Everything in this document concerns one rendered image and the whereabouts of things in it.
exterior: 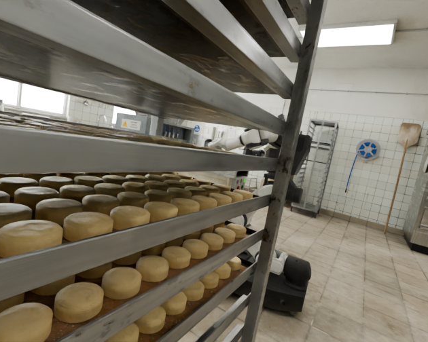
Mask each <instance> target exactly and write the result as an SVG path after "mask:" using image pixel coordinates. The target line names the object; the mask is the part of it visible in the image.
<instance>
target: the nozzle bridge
mask: <svg viewBox="0 0 428 342"><path fill-rule="evenodd" d="M164 124H165V125H166V133H168V132H169V130H170V127H171V136H170V137H168V134H166V137H165V136H164V133H162V138H163V139H166V140H174V141H178V142H181V143H190V144H192V141H193V136H194V128H190V127H187V126H182V125H179V124H175V123H171V122H167V121H164ZM169 126H170V127H169ZM172 126H173V127H174V128H173V127H172ZM150 127H151V117H146V116H140V115H132V114H127V113H118V112H117V116H116V122H115V129H117V130H125V131H130V132H138V133H142V134H149V132H150ZM176 127H177V128H178V135H180V134H181V135H180V136H178V138H176V135H174V138H172V133H173V131H174V129H175V134H176V133H177V128H176ZM180 128H181V129H180ZM181 130H182V132H181Z"/></svg>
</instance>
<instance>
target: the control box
mask: <svg viewBox="0 0 428 342"><path fill-rule="evenodd" d="M241 179H242V183H240V181H241ZM244 179H245V180H246V176H239V177H236V178H233V179H232V184H231V188H232V189H237V187H238V186H239V190H244V188H245V182H244ZM237 180H238V184H237ZM242 185H243V186H244V187H243V189H241V187H242Z"/></svg>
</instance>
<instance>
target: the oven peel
mask: <svg viewBox="0 0 428 342"><path fill-rule="evenodd" d="M420 131H421V125H420V124H417V123H402V124H401V126H400V129H399V134H398V137H397V141H398V142H399V143H400V144H401V145H402V146H403V147H404V153H403V156H402V162H401V165H400V168H399V174H398V177H397V182H396V185H395V190H394V194H393V199H392V202H391V207H390V210H389V214H388V217H387V222H386V225H385V230H384V234H385V233H386V231H387V226H388V223H389V219H390V215H391V211H392V207H393V202H394V199H395V194H396V191H397V186H398V183H399V178H400V174H401V171H402V166H403V162H404V157H405V154H406V149H407V148H408V147H409V146H412V145H414V144H416V143H417V142H418V137H419V134H420Z"/></svg>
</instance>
